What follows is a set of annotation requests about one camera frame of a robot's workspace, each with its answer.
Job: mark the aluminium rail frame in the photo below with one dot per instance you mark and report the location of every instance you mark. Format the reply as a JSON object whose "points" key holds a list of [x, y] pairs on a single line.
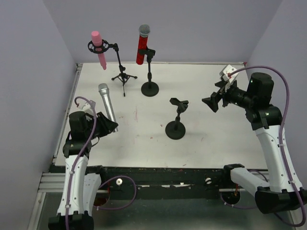
{"points": [[212, 141]]}

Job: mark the black mounting base plate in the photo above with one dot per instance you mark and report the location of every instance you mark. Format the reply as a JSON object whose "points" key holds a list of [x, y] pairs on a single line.
{"points": [[123, 183]]}

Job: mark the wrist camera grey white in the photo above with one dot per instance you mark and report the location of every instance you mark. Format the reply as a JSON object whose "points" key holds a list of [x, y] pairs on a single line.
{"points": [[226, 74], [88, 107]]}

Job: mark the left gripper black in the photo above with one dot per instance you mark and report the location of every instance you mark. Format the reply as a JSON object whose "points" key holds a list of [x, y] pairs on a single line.
{"points": [[100, 123]]}

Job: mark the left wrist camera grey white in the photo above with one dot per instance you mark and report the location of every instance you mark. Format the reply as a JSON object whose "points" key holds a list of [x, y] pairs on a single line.
{"points": [[88, 107]]}

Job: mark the black tripod shock mount stand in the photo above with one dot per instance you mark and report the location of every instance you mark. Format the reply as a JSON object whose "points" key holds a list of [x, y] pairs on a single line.
{"points": [[122, 76]]}

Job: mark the pink microphone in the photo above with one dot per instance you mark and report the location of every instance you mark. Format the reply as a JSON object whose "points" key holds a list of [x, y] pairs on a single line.
{"points": [[98, 44]]}

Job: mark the red glitter microphone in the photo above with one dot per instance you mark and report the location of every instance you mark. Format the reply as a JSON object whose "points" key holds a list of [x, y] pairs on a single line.
{"points": [[144, 31]]}

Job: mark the silver microphone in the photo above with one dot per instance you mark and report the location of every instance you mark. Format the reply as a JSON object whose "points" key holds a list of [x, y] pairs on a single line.
{"points": [[104, 92]]}

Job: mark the black round base stand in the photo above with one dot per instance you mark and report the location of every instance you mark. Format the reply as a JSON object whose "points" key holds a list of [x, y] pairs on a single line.
{"points": [[175, 129], [149, 88]]}

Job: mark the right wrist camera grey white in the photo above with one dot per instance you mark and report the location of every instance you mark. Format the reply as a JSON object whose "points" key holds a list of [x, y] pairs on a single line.
{"points": [[226, 74]]}

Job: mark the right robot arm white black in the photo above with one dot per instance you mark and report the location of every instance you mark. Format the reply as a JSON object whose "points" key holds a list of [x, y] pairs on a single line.
{"points": [[282, 191]]}

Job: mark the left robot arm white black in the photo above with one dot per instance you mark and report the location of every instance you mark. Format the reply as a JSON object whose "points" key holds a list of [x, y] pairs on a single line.
{"points": [[74, 167]]}

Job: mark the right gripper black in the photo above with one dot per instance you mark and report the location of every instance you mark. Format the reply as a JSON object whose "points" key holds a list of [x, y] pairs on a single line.
{"points": [[223, 95]]}

